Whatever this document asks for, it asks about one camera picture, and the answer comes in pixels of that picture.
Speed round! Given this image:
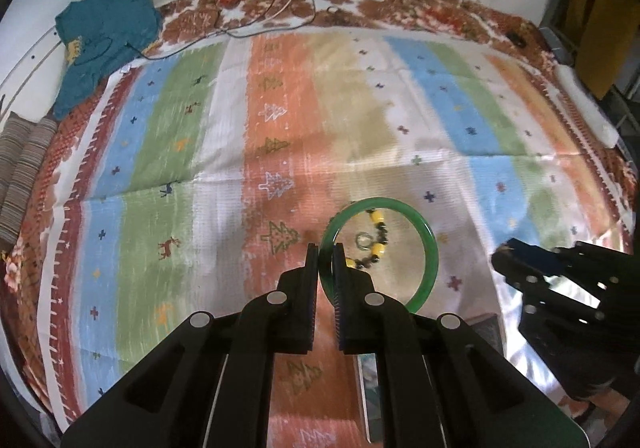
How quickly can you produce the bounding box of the striped brown cushion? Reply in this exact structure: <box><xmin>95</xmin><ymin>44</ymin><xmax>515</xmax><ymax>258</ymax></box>
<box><xmin>0</xmin><ymin>112</ymin><xmax>58</xmax><ymax>254</ymax></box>

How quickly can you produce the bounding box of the striped pastel mat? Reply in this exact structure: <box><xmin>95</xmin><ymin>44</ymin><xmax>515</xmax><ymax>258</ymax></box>
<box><xmin>37</xmin><ymin>26</ymin><xmax>631</xmax><ymax>448</ymax></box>

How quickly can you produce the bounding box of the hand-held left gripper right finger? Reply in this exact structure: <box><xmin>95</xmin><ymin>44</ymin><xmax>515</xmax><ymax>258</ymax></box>
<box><xmin>331</xmin><ymin>242</ymin><xmax>588</xmax><ymax>448</ymax></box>

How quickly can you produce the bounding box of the white cable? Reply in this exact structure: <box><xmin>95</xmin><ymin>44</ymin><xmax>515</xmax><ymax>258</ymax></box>
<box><xmin>225</xmin><ymin>0</ymin><xmax>307</xmax><ymax>38</ymax></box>

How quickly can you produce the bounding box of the green jade bangle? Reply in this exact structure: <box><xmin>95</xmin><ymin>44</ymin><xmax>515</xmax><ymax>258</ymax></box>
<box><xmin>319</xmin><ymin>197</ymin><xmax>440</xmax><ymax>314</ymax></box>

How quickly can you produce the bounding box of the yellow and black bead bracelet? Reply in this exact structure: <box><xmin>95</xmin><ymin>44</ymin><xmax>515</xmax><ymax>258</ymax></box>
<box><xmin>345</xmin><ymin>209</ymin><xmax>391</xmax><ymax>271</ymax></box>

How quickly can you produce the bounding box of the teal shirt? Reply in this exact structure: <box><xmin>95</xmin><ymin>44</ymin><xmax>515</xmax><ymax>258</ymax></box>
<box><xmin>52</xmin><ymin>0</ymin><xmax>163</xmax><ymax>121</ymax></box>

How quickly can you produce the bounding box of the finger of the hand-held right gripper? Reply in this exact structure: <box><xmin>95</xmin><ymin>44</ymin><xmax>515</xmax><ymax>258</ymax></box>
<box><xmin>505</xmin><ymin>238</ymin><xmax>640</xmax><ymax>309</ymax></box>
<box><xmin>491</xmin><ymin>251</ymin><xmax>606</xmax><ymax>324</ymax></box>

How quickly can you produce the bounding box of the silver metal tin box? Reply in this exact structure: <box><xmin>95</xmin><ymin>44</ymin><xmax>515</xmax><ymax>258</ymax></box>
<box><xmin>354</xmin><ymin>312</ymin><xmax>502</xmax><ymax>444</ymax></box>

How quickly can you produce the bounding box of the white rolled cloth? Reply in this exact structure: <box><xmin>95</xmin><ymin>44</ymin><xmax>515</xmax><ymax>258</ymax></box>
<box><xmin>555</xmin><ymin>63</ymin><xmax>621</xmax><ymax>149</ymax></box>

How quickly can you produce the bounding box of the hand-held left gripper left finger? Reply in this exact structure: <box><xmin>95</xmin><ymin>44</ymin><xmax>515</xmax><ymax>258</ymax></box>
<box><xmin>60</xmin><ymin>243</ymin><xmax>321</xmax><ymax>448</ymax></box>

